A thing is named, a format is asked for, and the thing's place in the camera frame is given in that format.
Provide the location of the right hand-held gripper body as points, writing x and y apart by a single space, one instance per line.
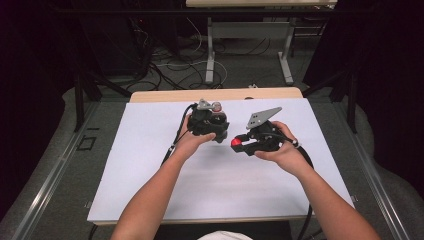
263 136

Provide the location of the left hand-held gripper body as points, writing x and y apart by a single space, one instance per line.
203 121

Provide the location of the red bottle cap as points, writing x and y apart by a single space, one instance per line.
236 142

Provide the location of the person's left hand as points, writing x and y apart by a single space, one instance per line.
190 143

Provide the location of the person's right hand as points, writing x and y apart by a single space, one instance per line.
288 155

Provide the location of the wooden table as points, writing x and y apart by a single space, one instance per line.
200 94

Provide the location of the white board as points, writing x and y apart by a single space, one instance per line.
140 150

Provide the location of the desk with white legs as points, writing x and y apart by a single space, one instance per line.
210 50

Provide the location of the person's dark pants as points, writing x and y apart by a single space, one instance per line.
266 231

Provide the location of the person's white shirt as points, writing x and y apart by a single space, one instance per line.
225 236

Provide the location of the black metal stand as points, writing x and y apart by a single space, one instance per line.
351 100
79 100

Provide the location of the aluminium floor rail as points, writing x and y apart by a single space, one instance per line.
376 186
50 186

